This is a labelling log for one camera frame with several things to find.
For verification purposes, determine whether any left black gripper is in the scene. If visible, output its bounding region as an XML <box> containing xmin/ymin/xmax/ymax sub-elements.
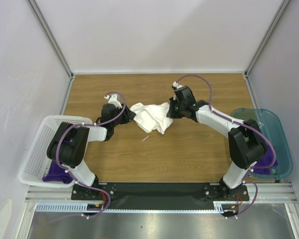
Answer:
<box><xmin>111</xmin><ymin>103</ymin><xmax>136</xmax><ymax>127</ymax></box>

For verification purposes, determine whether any white towel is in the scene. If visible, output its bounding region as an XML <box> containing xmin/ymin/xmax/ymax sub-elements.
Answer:
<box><xmin>130</xmin><ymin>102</ymin><xmax>173</xmax><ymax>135</ymax></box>

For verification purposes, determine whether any purple towel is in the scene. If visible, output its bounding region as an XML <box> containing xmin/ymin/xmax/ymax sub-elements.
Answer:
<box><xmin>252</xmin><ymin>147</ymin><xmax>279</xmax><ymax>175</ymax></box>
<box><xmin>42</xmin><ymin>161</ymin><xmax>73</xmax><ymax>184</ymax></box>

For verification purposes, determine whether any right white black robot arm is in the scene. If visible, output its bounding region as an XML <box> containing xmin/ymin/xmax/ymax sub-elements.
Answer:
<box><xmin>166</xmin><ymin>82</ymin><xmax>268</xmax><ymax>200</ymax></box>

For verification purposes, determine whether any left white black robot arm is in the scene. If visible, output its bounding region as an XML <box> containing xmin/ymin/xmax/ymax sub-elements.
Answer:
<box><xmin>46</xmin><ymin>103</ymin><xmax>136</xmax><ymax>199</ymax></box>

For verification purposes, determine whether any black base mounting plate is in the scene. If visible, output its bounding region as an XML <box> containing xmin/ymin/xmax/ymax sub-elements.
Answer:
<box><xmin>71</xmin><ymin>182</ymin><xmax>249</xmax><ymax>210</ymax></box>

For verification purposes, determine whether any teal translucent plastic tub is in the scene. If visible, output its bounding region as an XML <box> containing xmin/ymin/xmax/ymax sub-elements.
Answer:
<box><xmin>231</xmin><ymin>108</ymin><xmax>293</xmax><ymax>180</ymax></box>

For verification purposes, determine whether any purple towel in tub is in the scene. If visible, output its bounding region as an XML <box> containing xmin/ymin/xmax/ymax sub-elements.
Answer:
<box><xmin>252</xmin><ymin>147</ymin><xmax>279</xmax><ymax>175</ymax></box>

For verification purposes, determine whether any white perforated plastic basket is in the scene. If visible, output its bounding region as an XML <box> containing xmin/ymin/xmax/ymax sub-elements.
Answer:
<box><xmin>18</xmin><ymin>115</ymin><xmax>92</xmax><ymax>188</ymax></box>

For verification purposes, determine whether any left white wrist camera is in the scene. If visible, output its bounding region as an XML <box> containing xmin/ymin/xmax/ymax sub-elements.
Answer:
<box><xmin>104</xmin><ymin>94</ymin><xmax>122</xmax><ymax>109</ymax></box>

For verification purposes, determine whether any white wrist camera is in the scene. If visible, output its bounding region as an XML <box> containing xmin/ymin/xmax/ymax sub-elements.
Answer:
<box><xmin>171</xmin><ymin>82</ymin><xmax>183</xmax><ymax>90</ymax></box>
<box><xmin>104</xmin><ymin>94</ymin><xmax>122</xmax><ymax>109</ymax></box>

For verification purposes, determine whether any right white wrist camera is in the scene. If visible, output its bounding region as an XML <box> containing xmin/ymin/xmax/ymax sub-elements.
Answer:
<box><xmin>171</xmin><ymin>82</ymin><xmax>183</xmax><ymax>90</ymax></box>

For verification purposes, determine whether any aluminium frame rail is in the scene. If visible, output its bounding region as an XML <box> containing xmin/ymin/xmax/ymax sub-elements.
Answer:
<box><xmin>24</xmin><ymin>182</ymin><xmax>75</xmax><ymax>203</ymax></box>

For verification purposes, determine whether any right aluminium corner post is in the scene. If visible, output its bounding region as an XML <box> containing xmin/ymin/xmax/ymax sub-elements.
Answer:
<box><xmin>244</xmin><ymin>0</ymin><xmax>291</xmax><ymax>78</ymax></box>

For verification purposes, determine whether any aluminium corner post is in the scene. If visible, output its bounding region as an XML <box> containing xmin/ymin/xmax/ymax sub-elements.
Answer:
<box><xmin>244</xmin><ymin>0</ymin><xmax>291</xmax><ymax>78</ymax></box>
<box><xmin>26</xmin><ymin>0</ymin><xmax>74</xmax><ymax>79</ymax></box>

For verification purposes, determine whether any left aluminium corner post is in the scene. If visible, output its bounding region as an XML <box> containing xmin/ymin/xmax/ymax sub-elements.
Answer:
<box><xmin>26</xmin><ymin>0</ymin><xmax>74</xmax><ymax>79</ymax></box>

